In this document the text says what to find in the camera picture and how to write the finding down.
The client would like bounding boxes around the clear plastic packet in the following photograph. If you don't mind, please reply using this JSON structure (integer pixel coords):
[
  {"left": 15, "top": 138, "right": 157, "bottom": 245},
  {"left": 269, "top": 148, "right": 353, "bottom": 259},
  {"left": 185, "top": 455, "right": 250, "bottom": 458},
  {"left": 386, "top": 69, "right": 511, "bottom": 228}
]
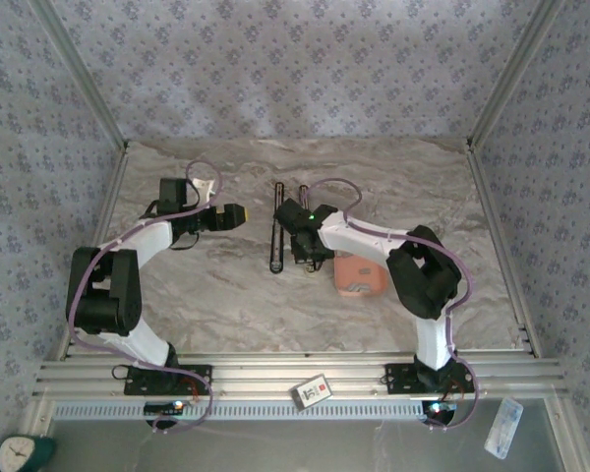
[{"left": 484, "top": 397, "right": 525, "bottom": 461}]

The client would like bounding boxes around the aluminium table side rail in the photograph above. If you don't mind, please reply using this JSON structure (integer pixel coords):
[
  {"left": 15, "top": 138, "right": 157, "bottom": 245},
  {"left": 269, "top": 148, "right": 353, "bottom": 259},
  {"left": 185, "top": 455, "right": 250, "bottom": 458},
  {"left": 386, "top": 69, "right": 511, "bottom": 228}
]
[
  {"left": 48, "top": 145, "right": 130, "bottom": 363},
  {"left": 464, "top": 140, "right": 543, "bottom": 359}
]

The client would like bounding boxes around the white clock green base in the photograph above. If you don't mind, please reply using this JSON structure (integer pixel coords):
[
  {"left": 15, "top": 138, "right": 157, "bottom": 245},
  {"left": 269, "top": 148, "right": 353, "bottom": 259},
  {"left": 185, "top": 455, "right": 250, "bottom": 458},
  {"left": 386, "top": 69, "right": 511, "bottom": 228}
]
[{"left": 0, "top": 435, "right": 58, "bottom": 472}]

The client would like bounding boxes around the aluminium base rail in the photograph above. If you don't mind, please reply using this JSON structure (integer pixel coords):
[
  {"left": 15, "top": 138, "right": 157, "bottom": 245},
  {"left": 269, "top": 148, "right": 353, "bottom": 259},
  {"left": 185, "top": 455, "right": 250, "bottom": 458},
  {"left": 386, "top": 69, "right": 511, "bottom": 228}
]
[{"left": 31, "top": 351, "right": 569, "bottom": 399}]

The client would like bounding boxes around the white card with red mark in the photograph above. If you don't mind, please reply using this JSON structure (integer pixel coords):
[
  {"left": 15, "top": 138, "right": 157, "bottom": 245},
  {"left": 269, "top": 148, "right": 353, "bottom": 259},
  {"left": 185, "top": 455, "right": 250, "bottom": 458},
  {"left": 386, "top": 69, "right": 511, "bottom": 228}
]
[{"left": 288, "top": 374, "right": 333, "bottom": 409}]

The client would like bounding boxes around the aluminium frame post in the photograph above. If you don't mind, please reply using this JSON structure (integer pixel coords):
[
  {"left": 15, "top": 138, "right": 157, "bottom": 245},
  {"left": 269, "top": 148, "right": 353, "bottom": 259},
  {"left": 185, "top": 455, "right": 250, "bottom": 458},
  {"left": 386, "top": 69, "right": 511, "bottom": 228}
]
[
  {"left": 465, "top": 0, "right": 567, "bottom": 151},
  {"left": 29, "top": 0, "right": 130, "bottom": 151}
]

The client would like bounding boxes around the black stapler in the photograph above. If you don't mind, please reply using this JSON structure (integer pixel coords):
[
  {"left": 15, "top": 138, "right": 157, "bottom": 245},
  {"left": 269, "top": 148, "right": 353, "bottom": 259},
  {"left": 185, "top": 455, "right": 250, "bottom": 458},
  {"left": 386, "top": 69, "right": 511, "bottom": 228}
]
[{"left": 267, "top": 181, "right": 287, "bottom": 275}]

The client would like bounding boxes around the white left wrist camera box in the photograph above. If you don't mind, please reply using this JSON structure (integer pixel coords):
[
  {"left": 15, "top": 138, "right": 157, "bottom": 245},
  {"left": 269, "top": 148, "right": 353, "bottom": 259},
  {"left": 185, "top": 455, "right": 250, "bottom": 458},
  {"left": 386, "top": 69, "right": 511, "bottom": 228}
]
[{"left": 190, "top": 177, "right": 216, "bottom": 204}]

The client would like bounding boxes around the small lit circuit board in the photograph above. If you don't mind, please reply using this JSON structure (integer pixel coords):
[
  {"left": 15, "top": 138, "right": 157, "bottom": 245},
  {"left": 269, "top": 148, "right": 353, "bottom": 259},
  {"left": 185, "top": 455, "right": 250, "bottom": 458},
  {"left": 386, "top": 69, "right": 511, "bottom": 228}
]
[
  {"left": 144, "top": 400, "right": 186, "bottom": 415},
  {"left": 422, "top": 400, "right": 458, "bottom": 419}
]

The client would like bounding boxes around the cream white stapler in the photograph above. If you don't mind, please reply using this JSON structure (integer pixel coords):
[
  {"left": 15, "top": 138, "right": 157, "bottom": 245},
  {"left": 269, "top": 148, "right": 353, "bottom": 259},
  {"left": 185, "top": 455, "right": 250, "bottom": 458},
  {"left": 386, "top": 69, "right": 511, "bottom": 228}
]
[{"left": 297, "top": 183, "right": 322, "bottom": 275}]

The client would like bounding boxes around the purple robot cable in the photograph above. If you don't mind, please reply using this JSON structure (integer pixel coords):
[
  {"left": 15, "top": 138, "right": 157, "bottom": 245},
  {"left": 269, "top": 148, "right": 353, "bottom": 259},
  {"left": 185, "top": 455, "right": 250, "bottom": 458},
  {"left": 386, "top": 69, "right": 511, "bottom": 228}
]
[
  {"left": 307, "top": 177, "right": 479, "bottom": 435},
  {"left": 67, "top": 159, "right": 223, "bottom": 437}
]

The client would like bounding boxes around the grey slotted cable duct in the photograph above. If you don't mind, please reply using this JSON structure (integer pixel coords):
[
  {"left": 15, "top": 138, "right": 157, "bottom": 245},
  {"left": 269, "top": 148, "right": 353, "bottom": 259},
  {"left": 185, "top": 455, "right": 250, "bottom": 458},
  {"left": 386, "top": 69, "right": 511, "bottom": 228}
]
[{"left": 51, "top": 398, "right": 424, "bottom": 422}]

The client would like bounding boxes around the orange plastic tray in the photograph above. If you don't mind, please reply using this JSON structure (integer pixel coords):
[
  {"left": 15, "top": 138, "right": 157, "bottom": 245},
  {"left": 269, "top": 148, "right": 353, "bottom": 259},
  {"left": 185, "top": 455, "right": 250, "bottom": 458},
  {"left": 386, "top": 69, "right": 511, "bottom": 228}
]
[{"left": 333, "top": 250, "right": 389, "bottom": 299}]

